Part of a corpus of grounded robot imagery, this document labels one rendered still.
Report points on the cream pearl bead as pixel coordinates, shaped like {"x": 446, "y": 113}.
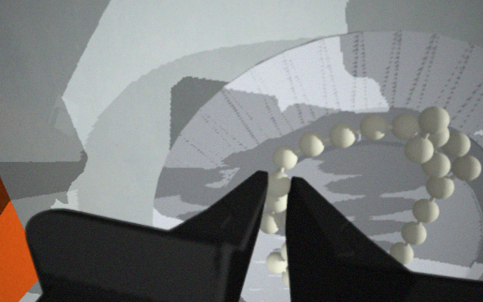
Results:
{"x": 425, "y": 211}
{"x": 466, "y": 167}
{"x": 412, "y": 233}
{"x": 270, "y": 223}
{"x": 438, "y": 139}
{"x": 278, "y": 184}
{"x": 418, "y": 150}
{"x": 276, "y": 204}
{"x": 436, "y": 167}
{"x": 373, "y": 126}
{"x": 401, "y": 253}
{"x": 433, "y": 120}
{"x": 283, "y": 252}
{"x": 285, "y": 157}
{"x": 440, "y": 188}
{"x": 342, "y": 135}
{"x": 311, "y": 144}
{"x": 457, "y": 145}
{"x": 283, "y": 218}
{"x": 285, "y": 278}
{"x": 404, "y": 126}
{"x": 275, "y": 263}

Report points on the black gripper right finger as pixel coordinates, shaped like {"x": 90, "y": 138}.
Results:
{"x": 330, "y": 260}

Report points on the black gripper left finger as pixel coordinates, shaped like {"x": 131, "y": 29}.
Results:
{"x": 203, "y": 259}

